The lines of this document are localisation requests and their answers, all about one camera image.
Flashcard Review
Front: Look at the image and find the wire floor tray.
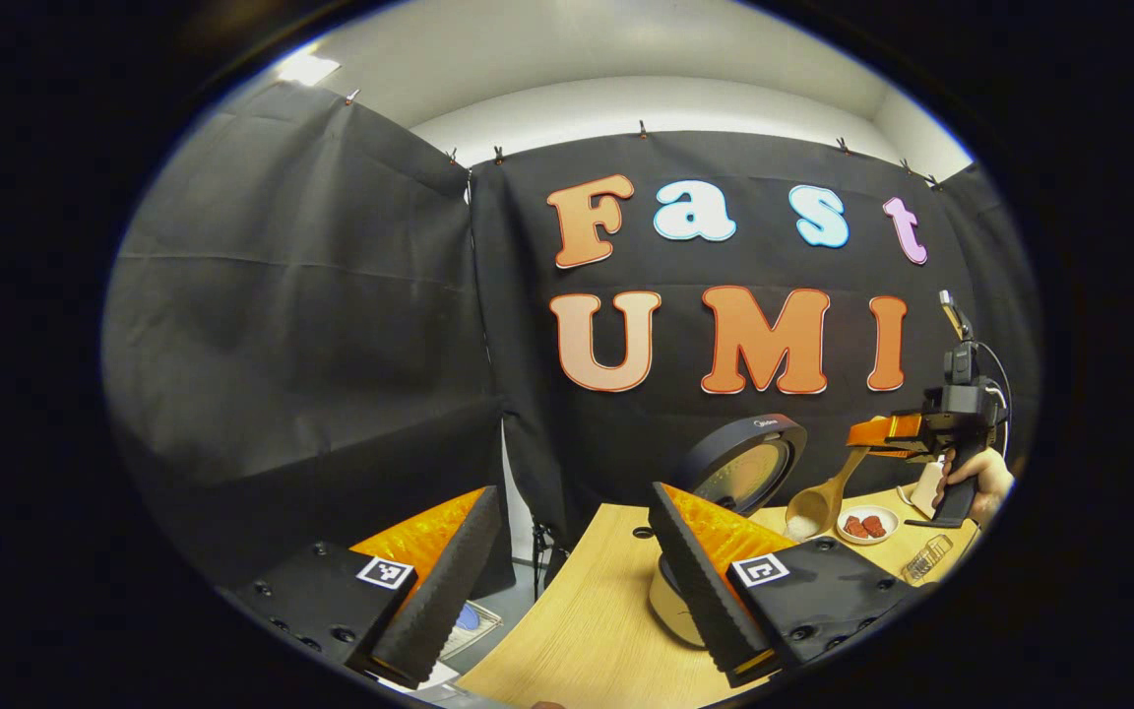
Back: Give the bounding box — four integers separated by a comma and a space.
439, 601, 504, 663

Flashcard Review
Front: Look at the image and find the black tripod stand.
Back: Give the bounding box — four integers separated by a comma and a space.
528, 522, 568, 602

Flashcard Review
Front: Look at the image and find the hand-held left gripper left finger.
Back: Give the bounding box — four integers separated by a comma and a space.
232, 486, 502, 690

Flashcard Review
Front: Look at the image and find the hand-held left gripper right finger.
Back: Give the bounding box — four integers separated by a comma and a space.
648, 483, 913, 688

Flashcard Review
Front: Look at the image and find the wooden spoon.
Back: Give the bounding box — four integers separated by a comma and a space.
786, 445, 871, 541

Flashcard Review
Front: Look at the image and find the white toaster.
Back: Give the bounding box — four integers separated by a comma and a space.
910, 458, 947, 518

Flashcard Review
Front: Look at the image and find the white round plate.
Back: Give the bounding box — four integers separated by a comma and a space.
836, 505, 900, 546

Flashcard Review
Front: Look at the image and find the dark lidded rice cooker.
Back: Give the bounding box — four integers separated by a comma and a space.
648, 414, 809, 651

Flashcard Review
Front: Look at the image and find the black backdrop cloth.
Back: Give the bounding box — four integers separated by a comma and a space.
102, 81, 1040, 592

